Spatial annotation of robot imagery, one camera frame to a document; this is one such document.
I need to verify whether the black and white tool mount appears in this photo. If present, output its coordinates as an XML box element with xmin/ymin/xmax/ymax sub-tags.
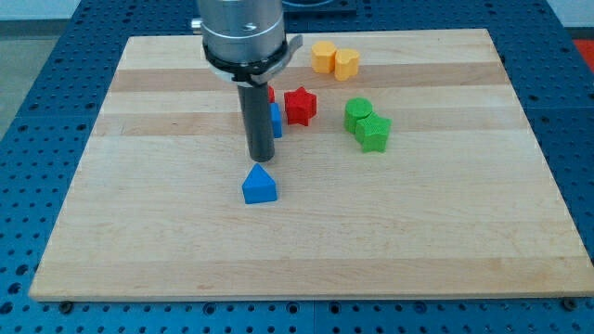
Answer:
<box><xmin>202</xmin><ymin>34</ymin><xmax>303</xmax><ymax>87</ymax></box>

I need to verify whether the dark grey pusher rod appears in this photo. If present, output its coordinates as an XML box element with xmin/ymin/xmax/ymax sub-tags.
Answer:
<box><xmin>238</xmin><ymin>83</ymin><xmax>275</xmax><ymax>162</ymax></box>

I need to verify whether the blue triangle block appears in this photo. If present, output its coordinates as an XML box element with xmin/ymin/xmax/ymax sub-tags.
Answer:
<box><xmin>241</xmin><ymin>164</ymin><xmax>278</xmax><ymax>204</ymax></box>

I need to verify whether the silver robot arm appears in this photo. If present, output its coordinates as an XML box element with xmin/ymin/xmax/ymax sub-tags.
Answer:
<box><xmin>191</xmin><ymin>0</ymin><xmax>303</xmax><ymax>162</ymax></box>

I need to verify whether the blue cube block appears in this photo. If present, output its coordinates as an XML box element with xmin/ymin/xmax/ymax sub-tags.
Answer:
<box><xmin>269</xmin><ymin>102</ymin><xmax>283</xmax><ymax>138</ymax></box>

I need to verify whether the red round block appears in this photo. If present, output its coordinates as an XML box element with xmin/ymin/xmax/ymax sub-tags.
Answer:
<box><xmin>267</xmin><ymin>85</ymin><xmax>276</xmax><ymax>103</ymax></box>

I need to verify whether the red star block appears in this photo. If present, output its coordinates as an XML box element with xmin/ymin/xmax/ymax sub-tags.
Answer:
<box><xmin>284</xmin><ymin>86</ymin><xmax>317</xmax><ymax>126</ymax></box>

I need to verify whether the yellow hexagon block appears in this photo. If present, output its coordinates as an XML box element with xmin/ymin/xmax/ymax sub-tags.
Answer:
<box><xmin>311</xmin><ymin>41</ymin><xmax>337</xmax><ymax>73</ymax></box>

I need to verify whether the yellow heart block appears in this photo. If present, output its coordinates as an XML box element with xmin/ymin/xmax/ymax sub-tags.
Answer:
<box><xmin>334</xmin><ymin>48</ymin><xmax>360</xmax><ymax>82</ymax></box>

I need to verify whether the green cylinder block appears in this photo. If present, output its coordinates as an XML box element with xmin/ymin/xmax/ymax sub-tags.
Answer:
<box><xmin>343</xmin><ymin>97</ymin><xmax>373</xmax><ymax>134</ymax></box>

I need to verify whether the green star block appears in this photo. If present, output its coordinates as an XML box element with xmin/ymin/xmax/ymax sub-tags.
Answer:
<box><xmin>355</xmin><ymin>113</ymin><xmax>392</xmax><ymax>152</ymax></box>

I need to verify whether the wooden board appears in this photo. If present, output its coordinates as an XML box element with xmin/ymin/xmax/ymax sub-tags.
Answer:
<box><xmin>30</xmin><ymin>29</ymin><xmax>593</xmax><ymax>302</ymax></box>

